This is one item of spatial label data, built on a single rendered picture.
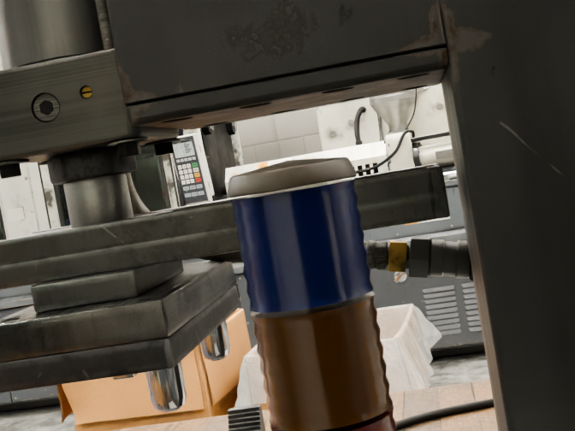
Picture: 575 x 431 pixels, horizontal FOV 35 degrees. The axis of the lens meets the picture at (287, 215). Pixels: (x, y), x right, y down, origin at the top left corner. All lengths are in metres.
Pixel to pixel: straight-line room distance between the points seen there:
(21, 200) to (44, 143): 5.11
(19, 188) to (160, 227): 5.13
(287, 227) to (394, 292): 4.79
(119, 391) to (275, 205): 2.69
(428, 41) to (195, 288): 0.20
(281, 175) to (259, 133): 6.87
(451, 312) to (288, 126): 2.51
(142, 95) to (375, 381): 0.25
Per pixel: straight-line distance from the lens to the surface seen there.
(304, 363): 0.27
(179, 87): 0.48
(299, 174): 0.26
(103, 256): 0.52
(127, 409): 2.94
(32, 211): 5.60
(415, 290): 5.04
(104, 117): 0.51
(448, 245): 0.60
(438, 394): 1.12
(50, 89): 0.52
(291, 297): 0.26
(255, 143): 7.13
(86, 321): 0.49
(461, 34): 0.46
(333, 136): 5.61
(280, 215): 0.26
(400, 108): 5.26
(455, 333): 5.07
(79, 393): 3.00
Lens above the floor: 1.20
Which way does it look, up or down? 3 degrees down
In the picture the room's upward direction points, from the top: 10 degrees counter-clockwise
